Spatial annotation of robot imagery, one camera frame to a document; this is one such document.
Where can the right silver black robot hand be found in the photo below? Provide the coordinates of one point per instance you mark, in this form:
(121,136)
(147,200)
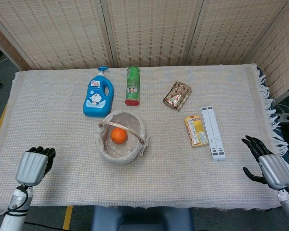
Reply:
(274,168)

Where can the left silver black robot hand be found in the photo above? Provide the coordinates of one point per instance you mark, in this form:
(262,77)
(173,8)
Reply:
(32,166)

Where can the orange mandarin fruit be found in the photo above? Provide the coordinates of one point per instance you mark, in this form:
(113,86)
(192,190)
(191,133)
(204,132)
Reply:
(119,136)

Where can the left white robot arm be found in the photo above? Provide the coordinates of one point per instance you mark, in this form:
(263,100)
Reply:
(15,209)

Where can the woven basket with cloth liner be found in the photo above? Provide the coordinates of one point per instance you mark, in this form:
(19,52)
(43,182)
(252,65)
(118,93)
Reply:
(132,122)

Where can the woven folding screen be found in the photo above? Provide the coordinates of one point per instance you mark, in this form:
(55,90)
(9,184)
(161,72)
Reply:
(147,31)

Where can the silver metal stand foot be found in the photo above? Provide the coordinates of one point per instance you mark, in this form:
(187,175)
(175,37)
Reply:
(286,115)

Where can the white folding stand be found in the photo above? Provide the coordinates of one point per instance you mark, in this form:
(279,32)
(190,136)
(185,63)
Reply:
(213,132)

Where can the yellow snack box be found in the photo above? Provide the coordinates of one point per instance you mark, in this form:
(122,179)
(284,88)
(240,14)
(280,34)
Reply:
(196,131)

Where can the blue cartoon detergent bottle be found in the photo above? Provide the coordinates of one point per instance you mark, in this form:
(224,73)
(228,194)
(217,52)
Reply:
(96,101)

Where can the beige waffle tablecloth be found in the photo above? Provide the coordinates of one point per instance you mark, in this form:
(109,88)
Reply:
(159,175)

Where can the brown gold snack pack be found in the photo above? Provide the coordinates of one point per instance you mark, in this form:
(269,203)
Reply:
(177,96)

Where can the blue robot torso base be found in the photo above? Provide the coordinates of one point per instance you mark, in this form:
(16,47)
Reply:
(142,219)

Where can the green cylindrical chip can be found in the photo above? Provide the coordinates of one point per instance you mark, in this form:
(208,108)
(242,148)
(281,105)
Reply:
(133,84)

